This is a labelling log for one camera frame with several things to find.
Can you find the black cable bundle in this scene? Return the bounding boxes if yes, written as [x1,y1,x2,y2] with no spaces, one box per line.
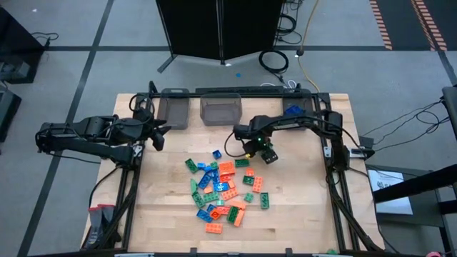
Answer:
[276,0,304,46]

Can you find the white paper sheet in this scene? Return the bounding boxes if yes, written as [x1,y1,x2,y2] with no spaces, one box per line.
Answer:
[367,168,414,216]

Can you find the black monitor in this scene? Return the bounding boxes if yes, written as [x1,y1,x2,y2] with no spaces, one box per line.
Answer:
[441,85,457,141]

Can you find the black beam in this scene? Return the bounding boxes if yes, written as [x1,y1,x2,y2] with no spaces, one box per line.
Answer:
[373,163,457,204]

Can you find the white cable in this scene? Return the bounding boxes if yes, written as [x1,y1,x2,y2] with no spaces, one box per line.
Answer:
[260,80,298,90]

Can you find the dark grey side desk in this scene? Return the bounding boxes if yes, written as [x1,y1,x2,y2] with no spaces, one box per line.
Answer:
[363,162,457,257]

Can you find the coiled black cable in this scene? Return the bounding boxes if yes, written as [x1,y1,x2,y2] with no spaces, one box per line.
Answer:
[258,49,290,85]

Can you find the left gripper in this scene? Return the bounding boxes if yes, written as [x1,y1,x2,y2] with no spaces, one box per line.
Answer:
[141,119,173,153]

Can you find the black loose cables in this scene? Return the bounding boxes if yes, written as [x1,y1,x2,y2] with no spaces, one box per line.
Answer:
[360,99,451,143]

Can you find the orange striped floor tape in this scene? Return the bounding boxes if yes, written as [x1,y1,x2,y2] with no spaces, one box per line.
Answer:
[369,0,393,51]

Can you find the thin black floor cable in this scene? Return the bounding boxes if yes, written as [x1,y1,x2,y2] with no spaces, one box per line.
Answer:
[30,31,60,48]

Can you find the black cabinet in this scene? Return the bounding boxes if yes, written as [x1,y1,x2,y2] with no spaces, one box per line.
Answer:
[0,6,46,85]
[0,89,23,143]

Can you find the grey clamp with red end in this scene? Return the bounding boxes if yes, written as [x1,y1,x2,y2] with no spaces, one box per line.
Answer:
[85,206,104,249]
[98,203,122,247]

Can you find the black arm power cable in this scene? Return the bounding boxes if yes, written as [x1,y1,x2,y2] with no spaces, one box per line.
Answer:
[88,166,121,208]

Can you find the yellow hanging cable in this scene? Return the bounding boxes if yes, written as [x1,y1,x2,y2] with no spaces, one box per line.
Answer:
[297,0,321,94]

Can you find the black flat bar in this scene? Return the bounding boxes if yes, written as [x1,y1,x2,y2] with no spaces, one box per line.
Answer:
[195,86,285,95]

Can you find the black aluminium table frame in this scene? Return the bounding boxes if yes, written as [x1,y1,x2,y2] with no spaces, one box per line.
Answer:
[80,81,386,257]

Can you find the grey translucent plastic bin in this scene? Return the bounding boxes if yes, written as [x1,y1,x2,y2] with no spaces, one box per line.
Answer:
[199,93,243,127]
[156,88,191,131]
[281,88,316,131]

